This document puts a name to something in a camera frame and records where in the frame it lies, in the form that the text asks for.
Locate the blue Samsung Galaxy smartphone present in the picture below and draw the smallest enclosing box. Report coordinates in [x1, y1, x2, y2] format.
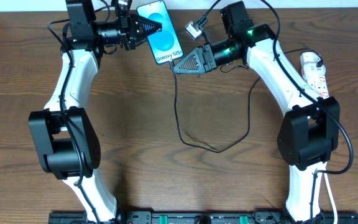
[137, 1, 183, 65]

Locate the black USB charging cable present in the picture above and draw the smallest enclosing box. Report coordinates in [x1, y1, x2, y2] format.
[168, 48, 324, 154]

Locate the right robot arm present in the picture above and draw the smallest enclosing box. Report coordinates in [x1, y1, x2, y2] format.
[172, 1, 342, 223]

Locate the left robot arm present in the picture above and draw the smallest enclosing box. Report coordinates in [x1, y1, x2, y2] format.
[28, 0, 162, 223]

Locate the white charger plug adapter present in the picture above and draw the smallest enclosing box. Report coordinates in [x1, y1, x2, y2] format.
[300, 52, 326, 80]

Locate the white power strip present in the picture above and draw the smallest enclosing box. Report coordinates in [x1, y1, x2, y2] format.
[302, 65, 329, 99]

